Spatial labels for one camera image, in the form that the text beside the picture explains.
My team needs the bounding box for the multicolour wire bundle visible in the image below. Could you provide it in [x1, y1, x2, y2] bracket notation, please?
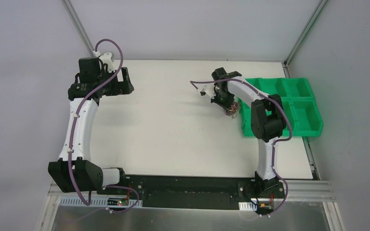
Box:
[224, 103, 240, 119]

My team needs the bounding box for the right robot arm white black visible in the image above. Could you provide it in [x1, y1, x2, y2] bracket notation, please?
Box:
[211, 67, 290, 197]

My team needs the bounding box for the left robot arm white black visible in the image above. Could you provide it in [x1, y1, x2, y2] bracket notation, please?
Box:
[48, 52, 134, 195]

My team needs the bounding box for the green divided plastic bin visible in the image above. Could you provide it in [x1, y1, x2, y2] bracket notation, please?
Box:
[246, 78, 323, 137]

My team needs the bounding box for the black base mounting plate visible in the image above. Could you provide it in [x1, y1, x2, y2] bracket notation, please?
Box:
[96, 174, 285, 211]

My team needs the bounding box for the left control circuit board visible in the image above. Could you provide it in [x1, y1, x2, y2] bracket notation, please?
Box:
[107, 198, 129, 206]

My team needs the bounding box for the control circuit board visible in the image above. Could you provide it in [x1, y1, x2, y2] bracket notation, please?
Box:
[107, 198, 129, 206]
[257, 203, 274, 210]

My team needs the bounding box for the right control circuit board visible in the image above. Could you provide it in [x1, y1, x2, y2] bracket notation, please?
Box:
[257, 203, 274, 210]

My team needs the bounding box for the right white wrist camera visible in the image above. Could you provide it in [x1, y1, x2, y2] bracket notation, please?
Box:
[199, 84, 216, 99]

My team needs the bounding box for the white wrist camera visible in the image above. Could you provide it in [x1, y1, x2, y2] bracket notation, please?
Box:
[93, 51, 116, 72]
[199, 84, 216, 99]

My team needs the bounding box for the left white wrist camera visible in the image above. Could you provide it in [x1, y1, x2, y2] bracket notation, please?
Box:
[93, 51, 116, 72]

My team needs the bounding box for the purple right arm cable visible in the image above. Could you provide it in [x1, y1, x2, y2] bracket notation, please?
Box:
[190, 79, 293, 218]

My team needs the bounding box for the aluminium frame rail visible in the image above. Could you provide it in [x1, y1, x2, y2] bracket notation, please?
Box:
[48, 180, 336, 202]

